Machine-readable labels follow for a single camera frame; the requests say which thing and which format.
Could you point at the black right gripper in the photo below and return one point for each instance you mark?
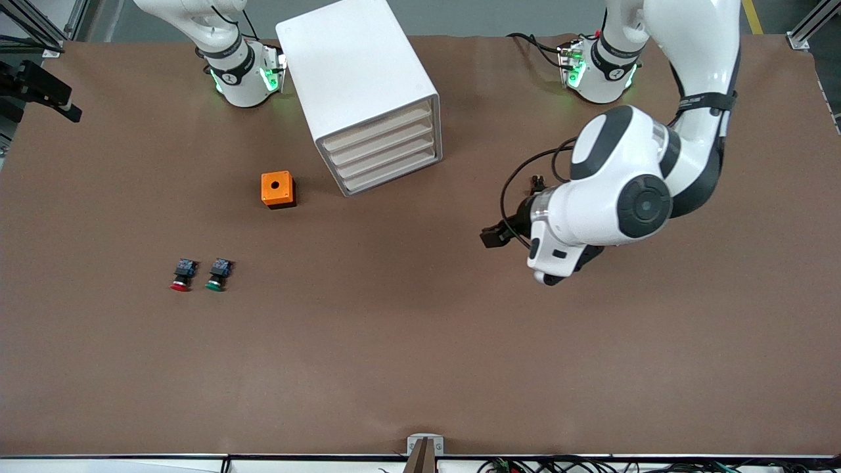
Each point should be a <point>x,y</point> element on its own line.
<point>26,81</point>

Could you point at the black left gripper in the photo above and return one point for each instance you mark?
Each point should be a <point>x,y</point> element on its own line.
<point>521,222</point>

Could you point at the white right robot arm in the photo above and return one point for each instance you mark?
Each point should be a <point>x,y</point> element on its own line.
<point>230,79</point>

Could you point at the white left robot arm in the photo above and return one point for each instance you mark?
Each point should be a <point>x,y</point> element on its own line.
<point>604,210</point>

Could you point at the red mushroom push button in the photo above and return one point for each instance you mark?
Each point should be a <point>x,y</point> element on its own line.
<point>186,268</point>

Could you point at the green mushroom push button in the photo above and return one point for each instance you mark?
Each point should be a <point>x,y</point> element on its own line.
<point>220,268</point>

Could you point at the brown table cover mat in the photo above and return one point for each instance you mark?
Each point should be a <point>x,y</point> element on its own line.
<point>420,341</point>

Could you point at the aluminium frame profile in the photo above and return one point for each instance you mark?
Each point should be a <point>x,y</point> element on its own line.
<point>798,39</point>
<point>49,43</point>

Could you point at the small black switch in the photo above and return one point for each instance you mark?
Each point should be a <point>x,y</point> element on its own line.
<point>539,180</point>

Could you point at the grey metal bracket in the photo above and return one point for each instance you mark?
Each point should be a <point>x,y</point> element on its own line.
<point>414,443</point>

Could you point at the orange button enclosure box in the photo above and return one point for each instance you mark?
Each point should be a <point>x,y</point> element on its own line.
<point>268,190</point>

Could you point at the brown post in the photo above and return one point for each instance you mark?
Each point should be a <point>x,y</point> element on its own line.
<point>420,460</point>

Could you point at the white table edge rail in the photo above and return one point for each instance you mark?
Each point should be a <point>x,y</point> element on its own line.
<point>131,465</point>

